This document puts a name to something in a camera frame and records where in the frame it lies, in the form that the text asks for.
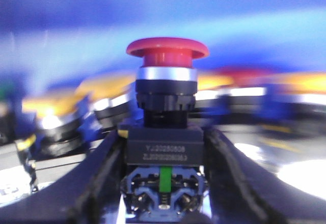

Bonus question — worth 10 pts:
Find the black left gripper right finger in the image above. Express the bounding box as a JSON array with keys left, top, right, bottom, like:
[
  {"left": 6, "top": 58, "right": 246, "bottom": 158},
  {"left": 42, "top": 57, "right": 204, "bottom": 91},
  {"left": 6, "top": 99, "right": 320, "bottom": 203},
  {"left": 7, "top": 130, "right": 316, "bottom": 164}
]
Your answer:
[{"left": 205, "top": 128, "right": 325, "bottom": 223}]

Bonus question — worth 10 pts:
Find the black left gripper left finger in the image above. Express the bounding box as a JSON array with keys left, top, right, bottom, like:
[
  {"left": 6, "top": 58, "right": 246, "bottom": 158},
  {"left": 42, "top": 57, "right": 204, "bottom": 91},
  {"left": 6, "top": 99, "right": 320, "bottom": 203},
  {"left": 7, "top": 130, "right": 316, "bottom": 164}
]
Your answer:
[{"left": 1, "top": 131, "right": 122, "bottom": 223}]

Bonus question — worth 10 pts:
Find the red mushroom push button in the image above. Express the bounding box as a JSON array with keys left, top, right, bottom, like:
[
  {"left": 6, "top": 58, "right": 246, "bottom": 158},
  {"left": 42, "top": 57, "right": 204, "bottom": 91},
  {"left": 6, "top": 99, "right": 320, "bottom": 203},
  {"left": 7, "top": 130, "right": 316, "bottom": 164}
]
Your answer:
[{"left": 118, "top": 37, "right": 209, "bottom": 223}]

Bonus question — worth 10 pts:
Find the yellow push button far left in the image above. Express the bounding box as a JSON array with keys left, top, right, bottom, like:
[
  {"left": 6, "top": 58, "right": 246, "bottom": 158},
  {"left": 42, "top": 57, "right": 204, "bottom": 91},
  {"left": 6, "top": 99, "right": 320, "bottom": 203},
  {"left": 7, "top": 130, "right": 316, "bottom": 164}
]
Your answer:
[{"left": 22, "top": 90, "right": 86, "bottom": 157}]

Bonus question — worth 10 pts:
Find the yellow push button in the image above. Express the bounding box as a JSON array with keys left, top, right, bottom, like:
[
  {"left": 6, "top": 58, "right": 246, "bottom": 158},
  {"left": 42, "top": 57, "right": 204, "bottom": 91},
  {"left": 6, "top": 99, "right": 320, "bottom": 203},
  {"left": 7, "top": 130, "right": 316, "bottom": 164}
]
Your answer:
[
  {"left": 22, "top": 90, "right": 86, "bottom": 157},
  {"left": 75, "top": 73, "right": 135, "bottom": 131}
]

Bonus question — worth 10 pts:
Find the dark red push button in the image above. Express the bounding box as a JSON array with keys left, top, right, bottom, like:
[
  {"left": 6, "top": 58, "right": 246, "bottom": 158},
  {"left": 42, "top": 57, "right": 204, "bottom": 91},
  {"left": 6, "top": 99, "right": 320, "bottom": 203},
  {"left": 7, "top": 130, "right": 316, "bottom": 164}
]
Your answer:
[{"left": 192, "top": 67, "right": 276, "bottom": 118}]

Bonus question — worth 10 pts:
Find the yellow push button centre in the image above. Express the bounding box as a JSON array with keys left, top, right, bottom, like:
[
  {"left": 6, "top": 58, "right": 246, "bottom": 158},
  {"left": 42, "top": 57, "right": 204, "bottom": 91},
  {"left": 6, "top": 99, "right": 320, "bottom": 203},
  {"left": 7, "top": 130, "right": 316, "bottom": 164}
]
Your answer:
[{"left": 75, "top": 73, "right": 135, "bottom": 131}]

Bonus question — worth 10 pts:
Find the right blue plastic crate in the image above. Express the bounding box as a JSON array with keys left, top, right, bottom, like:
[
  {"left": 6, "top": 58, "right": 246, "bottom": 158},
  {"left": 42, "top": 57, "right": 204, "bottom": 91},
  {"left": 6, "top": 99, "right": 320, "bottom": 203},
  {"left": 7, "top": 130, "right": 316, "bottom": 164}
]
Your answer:
[{"left": 0, "top": 0, "right": 326, "bottom": 199}]

